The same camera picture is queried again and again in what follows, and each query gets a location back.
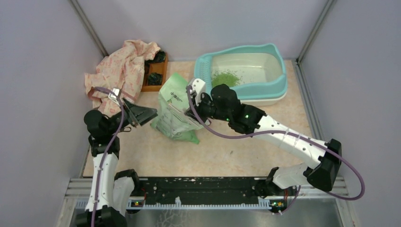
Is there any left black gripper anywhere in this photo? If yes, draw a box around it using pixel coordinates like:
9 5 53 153
106 97 157 135

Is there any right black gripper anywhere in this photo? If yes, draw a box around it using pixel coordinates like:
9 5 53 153
185 90 231 125

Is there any green litter bag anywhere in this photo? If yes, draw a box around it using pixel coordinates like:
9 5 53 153
151 73 203 144

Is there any white bag clip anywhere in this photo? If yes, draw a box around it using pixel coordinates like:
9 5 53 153
167 104 203 131

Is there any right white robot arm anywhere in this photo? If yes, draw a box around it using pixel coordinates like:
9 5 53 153
186 80 342 195

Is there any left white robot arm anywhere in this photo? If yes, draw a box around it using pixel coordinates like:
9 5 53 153
76 99 157 227

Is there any green litter pile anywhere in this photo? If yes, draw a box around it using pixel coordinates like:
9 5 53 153
211 70 242 88

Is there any teal litter box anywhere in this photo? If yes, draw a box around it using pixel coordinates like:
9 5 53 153
193 43 288 106

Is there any dark plant near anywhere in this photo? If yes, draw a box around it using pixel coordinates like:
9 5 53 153
147 72 163 86

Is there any dark plant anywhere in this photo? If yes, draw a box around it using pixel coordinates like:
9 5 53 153
152 51 166 63
147 72 163 86

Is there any pink patterned cloth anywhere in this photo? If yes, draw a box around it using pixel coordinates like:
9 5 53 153
84 40 161 116

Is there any wooden tray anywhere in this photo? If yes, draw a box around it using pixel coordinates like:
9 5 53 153
141 51 168 92

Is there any dark plant far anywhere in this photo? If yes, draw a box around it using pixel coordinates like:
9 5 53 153
152 51 166 63

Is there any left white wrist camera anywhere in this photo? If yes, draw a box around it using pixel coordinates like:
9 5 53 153
108 87 121 106

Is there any white slotted cable duct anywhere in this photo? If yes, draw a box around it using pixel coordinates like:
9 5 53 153
75 197 273 210

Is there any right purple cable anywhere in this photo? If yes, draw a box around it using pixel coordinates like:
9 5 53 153
186 84 366 215

